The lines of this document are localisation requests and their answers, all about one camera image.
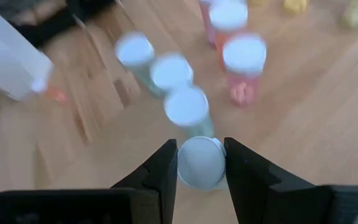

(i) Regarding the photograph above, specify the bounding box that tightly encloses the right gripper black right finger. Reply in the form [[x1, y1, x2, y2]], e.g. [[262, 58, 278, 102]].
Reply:
[[224, 138, 318, 224]]

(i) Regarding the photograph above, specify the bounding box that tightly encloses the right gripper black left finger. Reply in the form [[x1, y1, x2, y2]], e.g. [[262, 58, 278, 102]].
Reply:
[[110, 139, 179, 224]]

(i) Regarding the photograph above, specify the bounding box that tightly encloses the pink medicine bottle white cap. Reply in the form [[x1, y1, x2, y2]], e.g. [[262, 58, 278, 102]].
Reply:
[[208, 1, 250, 68], [44, 85, 71, 105], [221, 33, 267, 108]]

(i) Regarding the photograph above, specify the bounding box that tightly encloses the white hexagonal planter pot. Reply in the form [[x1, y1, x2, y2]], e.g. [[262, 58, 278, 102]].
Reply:
[[0, 2, 55, 102]]

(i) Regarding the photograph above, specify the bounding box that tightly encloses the wooden shelf black metal frame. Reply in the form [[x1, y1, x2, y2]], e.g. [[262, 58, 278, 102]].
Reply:
[[0, 0, 358, 224]]

